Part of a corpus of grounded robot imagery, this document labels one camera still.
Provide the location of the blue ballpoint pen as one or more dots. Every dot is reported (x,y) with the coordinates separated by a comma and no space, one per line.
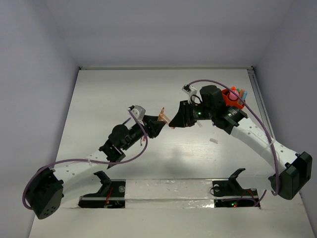
(142,140)

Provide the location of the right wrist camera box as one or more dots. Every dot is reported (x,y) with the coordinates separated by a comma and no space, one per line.
(190,91)

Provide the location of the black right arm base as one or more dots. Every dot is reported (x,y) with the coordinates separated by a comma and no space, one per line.
(228,193)

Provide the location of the peach translucent marker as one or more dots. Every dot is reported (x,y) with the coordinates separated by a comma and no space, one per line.
(164,118)

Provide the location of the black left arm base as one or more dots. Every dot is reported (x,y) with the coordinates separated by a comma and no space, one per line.
(110,195)

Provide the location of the orange round organizer container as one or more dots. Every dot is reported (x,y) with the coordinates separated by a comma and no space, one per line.
(228,102)

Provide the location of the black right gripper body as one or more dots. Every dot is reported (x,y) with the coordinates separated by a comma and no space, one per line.
(193,113)

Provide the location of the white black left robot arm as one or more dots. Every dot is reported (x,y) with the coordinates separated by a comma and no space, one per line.
(46,190)

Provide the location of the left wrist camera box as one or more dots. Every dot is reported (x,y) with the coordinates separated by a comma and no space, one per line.
(137,111)

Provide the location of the blue tip clear highlighter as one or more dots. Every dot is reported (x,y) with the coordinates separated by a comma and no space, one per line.
(243,94)

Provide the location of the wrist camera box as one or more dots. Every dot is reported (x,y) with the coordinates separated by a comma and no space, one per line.
(137,111)
(190,91)

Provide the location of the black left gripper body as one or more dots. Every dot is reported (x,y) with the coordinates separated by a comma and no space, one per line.
(145,124)

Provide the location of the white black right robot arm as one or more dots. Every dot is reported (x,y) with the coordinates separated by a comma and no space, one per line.
(291,169)

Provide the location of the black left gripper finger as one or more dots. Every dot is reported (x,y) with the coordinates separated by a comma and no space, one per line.
(155,129)
(152,119)

